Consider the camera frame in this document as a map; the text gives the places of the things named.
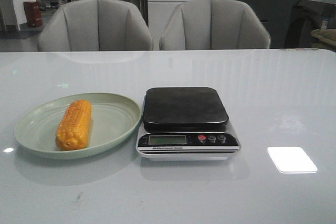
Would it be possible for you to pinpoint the beige folded cushion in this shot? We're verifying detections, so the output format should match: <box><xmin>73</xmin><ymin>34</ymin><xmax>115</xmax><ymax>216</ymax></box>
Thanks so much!
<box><xmin>311</xmin><ymin>29</ymin><xmax>336</xmax><ymax>52</ymax></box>

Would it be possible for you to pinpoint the black silver kitchen scale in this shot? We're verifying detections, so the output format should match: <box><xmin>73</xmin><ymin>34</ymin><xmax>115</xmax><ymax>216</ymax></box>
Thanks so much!
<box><xmin>136</xmin><ymin>87</ymin><xmax>241</xmax><ymax>161</ymax></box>

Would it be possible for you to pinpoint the grey upholstered chair left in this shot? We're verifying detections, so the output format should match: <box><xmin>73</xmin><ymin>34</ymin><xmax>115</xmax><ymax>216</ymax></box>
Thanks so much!
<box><xmin>37</xmin><ymin>0</ymin><xmax>153</xmax><ymax>52</ymax></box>

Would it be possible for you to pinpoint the black appliance box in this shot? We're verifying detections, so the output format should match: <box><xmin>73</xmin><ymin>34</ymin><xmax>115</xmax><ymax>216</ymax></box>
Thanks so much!
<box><xmin>284</xmin><ymin>0</ymin><xmax>335</xmax><ymax>48</ymax></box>

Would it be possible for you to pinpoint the orange corn cob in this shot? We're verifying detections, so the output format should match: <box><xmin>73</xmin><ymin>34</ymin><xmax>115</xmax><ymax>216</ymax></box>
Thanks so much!
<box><xmin>56</xmin><ymin>100</ymin><xmax>92</xmax><ymax>151</ymax></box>

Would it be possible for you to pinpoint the grey upholstered chair right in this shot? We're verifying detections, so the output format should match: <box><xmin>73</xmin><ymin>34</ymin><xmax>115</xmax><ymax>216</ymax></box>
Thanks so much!
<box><xmin>159</xmin><ymin>0</ymin><xmax>271</xmax><ymax>51</ymax></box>

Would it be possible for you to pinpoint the grey upholstered chair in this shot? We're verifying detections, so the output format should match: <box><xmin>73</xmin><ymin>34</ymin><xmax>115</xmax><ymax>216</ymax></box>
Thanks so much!
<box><xmin>37</xmin><ymin>0</ymin><xmax>153</xmax><ymax>52</ymax></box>
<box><xmin>159</xmin><ymin>0</ymin><xmax>271</xmax><ymax>51</ymax></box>

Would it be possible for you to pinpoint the red bin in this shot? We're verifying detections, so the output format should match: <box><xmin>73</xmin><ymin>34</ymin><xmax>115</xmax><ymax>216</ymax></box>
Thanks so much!
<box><xmin>23</xmin><ymin>1</ymin><xmax>43</xmax><ymax>27</ymax></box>

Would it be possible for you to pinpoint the green oval plate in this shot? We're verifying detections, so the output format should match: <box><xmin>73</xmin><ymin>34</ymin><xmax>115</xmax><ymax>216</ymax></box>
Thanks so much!
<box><xmin>14</xmin><ymin>93</ymin><xmax>141</xmax><ymax>159</ymax></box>

